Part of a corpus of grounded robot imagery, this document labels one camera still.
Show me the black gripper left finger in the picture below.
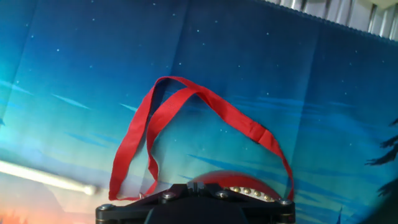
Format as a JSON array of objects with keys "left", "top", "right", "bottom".
[{"left": 95, "top": 182, "right": 197, "bottom": 224}]

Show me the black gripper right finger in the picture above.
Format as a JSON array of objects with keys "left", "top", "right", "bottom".
[{"left": 196, "top": 182, "right": 296, "bottom": 224}]

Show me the pale wooden drumstick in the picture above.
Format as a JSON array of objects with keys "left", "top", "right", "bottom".
[{"left": 0, "top": 159, "right": 98, "bottom": 196}]

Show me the red drum with white skin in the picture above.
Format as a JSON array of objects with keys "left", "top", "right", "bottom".
[{"left": 190, "top": 170, "right": 285, "bottom": 203}]

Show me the night sky forest printed cloth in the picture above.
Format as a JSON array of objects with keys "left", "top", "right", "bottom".
[{"left": 0, "top": 0, "right": 398, "bottom": 224}]

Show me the red fabric drum strap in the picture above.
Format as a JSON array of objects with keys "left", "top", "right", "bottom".
[{"left": 108, "top": 75, "right": 295, "bottom": 202}]

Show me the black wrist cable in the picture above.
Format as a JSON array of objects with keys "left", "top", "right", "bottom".
[{"left": 357, "top": 195, "right": 398, "bottom": 224}]

